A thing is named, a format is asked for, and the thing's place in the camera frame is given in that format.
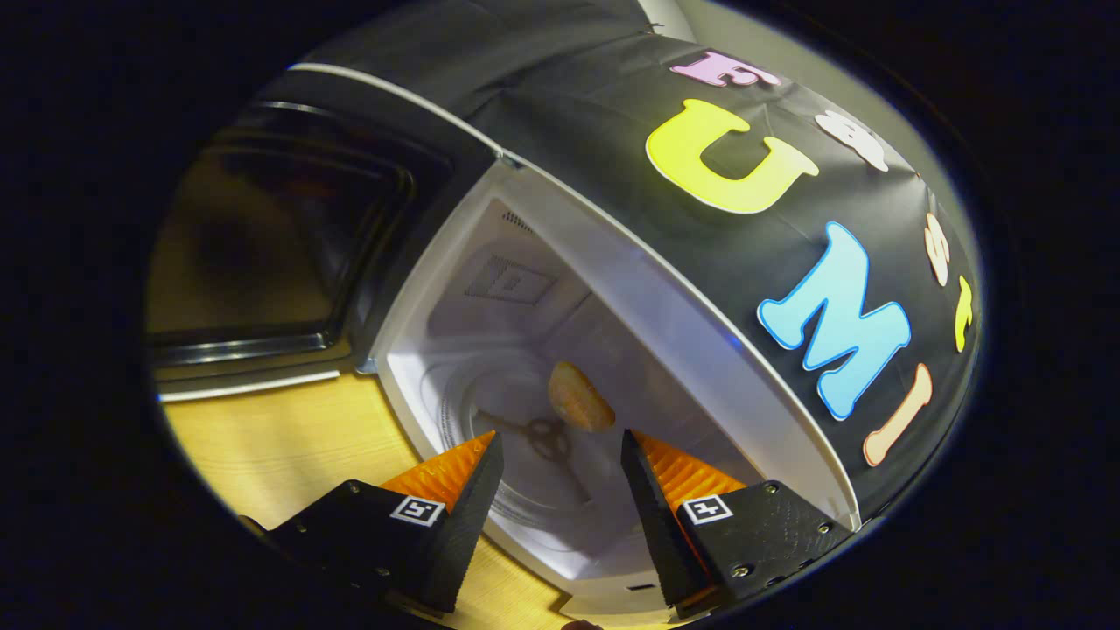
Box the white microwave oven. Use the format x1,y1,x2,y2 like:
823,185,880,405
147,61,864,627

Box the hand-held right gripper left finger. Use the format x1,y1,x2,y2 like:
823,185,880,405
241,430,507,614

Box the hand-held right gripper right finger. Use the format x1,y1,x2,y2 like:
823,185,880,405
620,429,855,619

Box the brown bread roll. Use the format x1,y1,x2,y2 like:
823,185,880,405
548,360,617,435

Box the glass microwave turntable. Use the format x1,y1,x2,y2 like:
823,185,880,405
420,350,701,561

